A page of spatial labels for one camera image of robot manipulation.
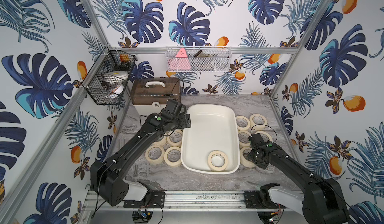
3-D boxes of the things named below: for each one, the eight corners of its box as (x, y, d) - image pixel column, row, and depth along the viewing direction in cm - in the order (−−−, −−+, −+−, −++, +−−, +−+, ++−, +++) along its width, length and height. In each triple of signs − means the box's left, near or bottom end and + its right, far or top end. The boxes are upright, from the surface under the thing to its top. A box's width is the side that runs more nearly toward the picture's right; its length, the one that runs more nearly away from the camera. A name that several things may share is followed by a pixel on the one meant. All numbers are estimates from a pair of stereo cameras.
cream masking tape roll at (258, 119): (251, 130, 102) (253, 127, 100) (247, 116, 110) (249, 113, 107) (268, 130, 102) (269, 127, 100) (262, 116, 110) (264, 113, 107)
